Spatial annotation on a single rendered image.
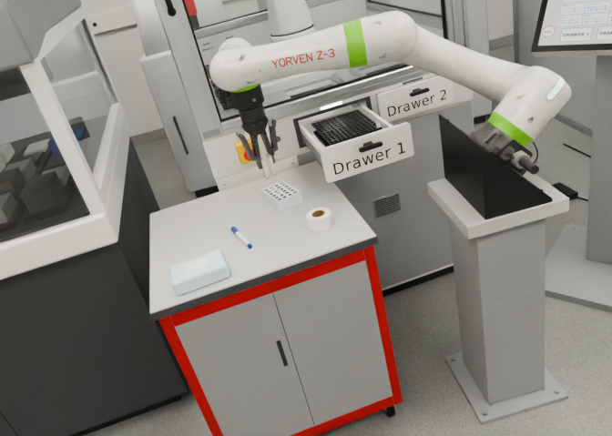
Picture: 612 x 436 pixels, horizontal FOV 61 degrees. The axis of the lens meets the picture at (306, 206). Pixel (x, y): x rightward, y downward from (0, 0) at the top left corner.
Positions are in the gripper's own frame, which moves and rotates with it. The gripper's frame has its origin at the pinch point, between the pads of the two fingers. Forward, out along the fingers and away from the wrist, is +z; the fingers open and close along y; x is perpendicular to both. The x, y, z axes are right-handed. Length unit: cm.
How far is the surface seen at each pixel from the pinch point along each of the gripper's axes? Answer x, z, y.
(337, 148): 17.1, -3.8, -16.7
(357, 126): 4.2, -1.9, -32.6
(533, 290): 61, 43, -47
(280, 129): -18.2, -2.7, -14.9
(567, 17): 24, -17, -108
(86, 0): -356, -44, -14
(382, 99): -7, -3, -51
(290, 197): 9.1, 9.0, -1.4
